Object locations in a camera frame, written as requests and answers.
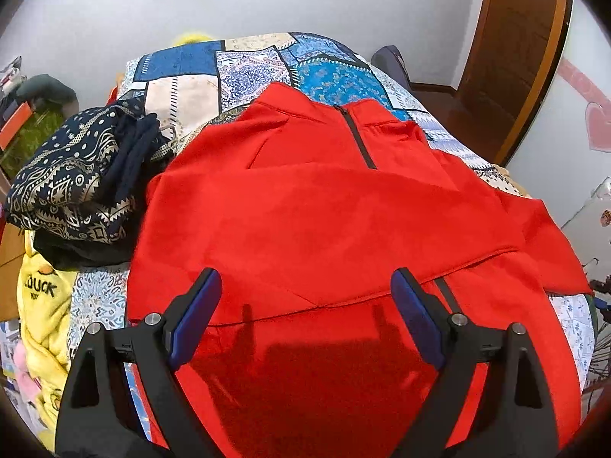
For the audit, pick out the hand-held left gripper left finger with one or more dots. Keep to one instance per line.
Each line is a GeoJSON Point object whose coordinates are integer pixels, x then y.
{"type": "Point", "coordinates": [198, 310]}

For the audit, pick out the blue patchwork bed sheet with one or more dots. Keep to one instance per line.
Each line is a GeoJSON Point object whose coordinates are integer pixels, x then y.
{"type": "Point", "coordinates": [248, 76]}

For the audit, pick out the grey bag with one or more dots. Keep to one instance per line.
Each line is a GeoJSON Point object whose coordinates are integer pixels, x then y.
{"type": "Point", "coordinates": [389, 59]}

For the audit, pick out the black garment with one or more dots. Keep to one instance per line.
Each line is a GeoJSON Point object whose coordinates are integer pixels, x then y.
{"type": "Point", "coordinates": [71, 254]}

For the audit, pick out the brown wooden door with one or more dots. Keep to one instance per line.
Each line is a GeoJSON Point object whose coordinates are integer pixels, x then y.
{"type": "Point", "coordinates": [515, 33]}

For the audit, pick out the orange box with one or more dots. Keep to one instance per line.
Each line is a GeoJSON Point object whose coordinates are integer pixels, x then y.
{"type": "Point", "coordinates": [14, 126]}

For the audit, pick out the pink heart wall decoration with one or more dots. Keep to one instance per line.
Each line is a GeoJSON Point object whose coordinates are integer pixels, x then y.
{"type": "Point", "coordinates": [596, 119]}

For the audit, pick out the navy patterned cloth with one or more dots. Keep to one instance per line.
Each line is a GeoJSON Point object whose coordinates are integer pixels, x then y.
{"type": "Point", "coordinates": [71, 176]}

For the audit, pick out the red zip jacket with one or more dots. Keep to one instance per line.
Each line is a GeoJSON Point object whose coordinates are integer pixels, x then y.
{"type": "Point", "coordinates": [310, 210]}

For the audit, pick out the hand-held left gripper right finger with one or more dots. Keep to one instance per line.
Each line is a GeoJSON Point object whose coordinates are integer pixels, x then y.
{"type": "Point", "coordinates": [415, 310]}

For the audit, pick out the yellow plush item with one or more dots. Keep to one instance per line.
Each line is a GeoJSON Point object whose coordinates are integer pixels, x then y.
{"type": "Point", "coordinates": [191, 38]}

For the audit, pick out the white case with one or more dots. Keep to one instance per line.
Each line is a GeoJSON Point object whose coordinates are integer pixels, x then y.
{"type": "Point", "coordinates": [596, 210]}

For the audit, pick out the yellow duck print cloth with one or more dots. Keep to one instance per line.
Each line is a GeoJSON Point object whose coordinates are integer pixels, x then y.
{"type": "Point", "coordinates": [43, 315]}

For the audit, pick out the dark navy garment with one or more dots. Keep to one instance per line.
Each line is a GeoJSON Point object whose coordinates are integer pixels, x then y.
{"type": "Point", "coordinates": [138, 148]}

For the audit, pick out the green mat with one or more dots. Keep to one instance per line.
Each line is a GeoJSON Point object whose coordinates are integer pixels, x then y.
{"type": "Point", "coordinates": [33, 138]}

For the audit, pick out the grey cushion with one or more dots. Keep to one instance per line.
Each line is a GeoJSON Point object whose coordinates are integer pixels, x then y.
{"type": "Point", "coordinates": [45, 88]}

